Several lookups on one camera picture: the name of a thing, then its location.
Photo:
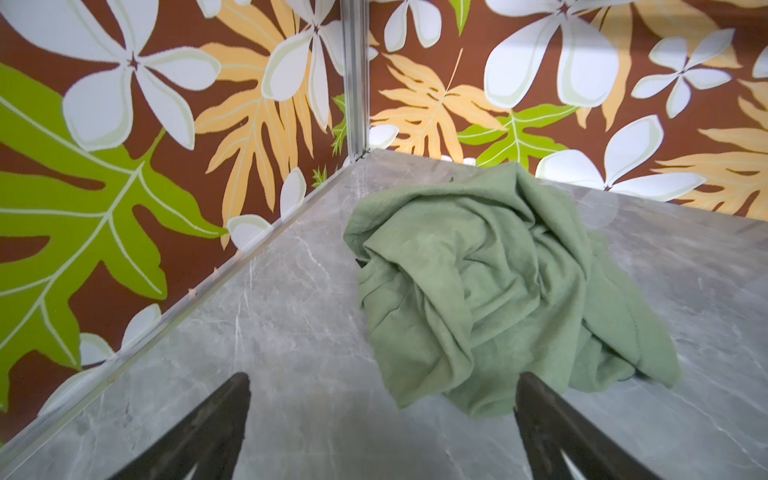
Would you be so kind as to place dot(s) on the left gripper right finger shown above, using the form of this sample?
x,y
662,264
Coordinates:
x,y
560,443

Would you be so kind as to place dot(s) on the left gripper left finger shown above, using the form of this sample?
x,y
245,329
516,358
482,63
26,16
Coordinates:
x,y
205,444

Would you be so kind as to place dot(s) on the green cloth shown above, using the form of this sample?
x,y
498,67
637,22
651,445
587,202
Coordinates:
x,y
469,284

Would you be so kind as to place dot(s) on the aluminium frame post left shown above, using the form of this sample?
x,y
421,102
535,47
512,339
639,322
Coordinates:
x,y
355,27

